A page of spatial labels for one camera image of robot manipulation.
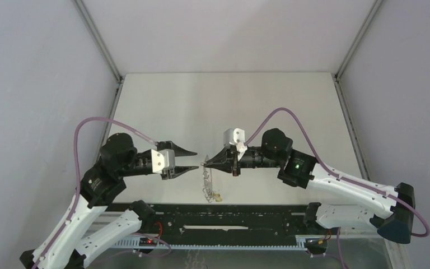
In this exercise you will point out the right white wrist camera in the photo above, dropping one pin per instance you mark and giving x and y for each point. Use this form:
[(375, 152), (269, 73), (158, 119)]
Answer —
[(235, 137)]

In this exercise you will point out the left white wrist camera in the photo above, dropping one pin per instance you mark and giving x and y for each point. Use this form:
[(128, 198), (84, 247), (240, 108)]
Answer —
[(162, 160)]

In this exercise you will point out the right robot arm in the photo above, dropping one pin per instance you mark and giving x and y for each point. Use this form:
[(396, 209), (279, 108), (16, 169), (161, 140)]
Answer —
[(371, 206)]

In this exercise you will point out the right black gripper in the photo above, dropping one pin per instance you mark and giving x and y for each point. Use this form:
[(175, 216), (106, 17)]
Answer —
[(226, 160)]

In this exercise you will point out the key with yellow tag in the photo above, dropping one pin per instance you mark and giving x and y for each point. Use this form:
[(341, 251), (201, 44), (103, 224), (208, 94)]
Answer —
[(217, 197)]

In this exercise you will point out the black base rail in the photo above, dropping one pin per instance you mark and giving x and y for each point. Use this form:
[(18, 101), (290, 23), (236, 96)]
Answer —
[(232, 225)]

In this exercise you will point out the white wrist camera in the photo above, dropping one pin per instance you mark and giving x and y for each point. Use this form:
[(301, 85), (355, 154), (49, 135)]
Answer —
[(162, 160), (235, 137)]

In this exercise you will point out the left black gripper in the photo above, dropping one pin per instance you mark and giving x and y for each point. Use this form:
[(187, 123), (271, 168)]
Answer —
[(177, 171)]

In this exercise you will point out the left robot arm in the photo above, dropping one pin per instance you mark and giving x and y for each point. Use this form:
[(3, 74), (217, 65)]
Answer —
[(68, 246)]

